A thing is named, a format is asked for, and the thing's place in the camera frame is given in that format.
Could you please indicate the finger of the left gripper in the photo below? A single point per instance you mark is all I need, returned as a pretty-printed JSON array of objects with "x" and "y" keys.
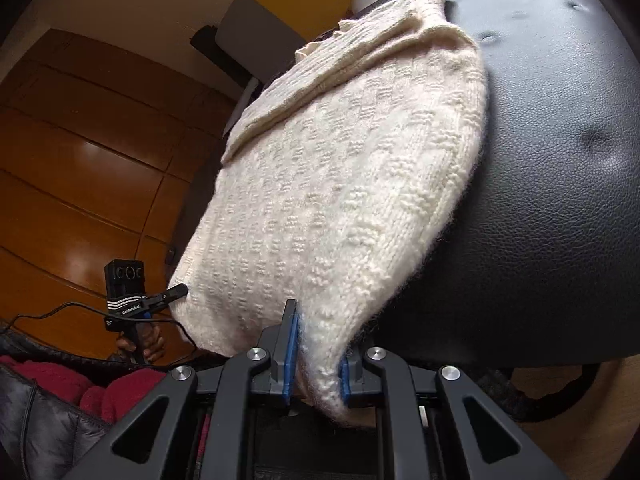
[{"x": 169, "y": 296}]

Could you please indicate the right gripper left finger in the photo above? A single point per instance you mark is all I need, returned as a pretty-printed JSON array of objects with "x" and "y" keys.
[{"x": 281, "y": 342}]

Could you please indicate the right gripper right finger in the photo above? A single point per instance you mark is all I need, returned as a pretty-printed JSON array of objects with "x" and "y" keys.
[{"x": 354, "y": 378}]

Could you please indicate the cream knitted sweater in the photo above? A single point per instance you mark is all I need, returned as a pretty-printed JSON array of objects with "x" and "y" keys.
[{"x": 334, "y": 185}]

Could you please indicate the person's left hand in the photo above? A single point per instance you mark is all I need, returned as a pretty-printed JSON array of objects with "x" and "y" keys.
[{"x": 143, "y": 344}]

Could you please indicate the black leather ottoman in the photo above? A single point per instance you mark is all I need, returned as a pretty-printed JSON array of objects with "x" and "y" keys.
[{"x": 539, "y": 262}]

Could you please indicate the grey yellow blue armchair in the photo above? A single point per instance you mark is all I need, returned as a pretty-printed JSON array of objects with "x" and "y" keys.
[{"x": 263, "y": 35}]

